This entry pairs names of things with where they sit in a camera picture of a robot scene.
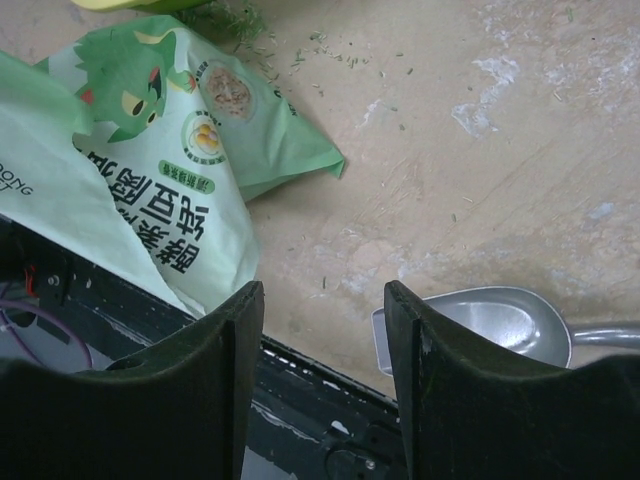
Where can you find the silver metal scoop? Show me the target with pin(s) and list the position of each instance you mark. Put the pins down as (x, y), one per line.
(524, 322)

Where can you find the yellow green litter box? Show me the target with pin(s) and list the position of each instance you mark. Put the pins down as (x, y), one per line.
(147, 6)

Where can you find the green cat litter bag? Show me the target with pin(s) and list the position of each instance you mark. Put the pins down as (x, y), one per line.
(137, 148)

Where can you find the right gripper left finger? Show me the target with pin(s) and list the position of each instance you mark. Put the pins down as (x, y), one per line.
(175, 410)

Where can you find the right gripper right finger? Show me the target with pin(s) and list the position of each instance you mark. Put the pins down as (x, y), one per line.
(471, 409)

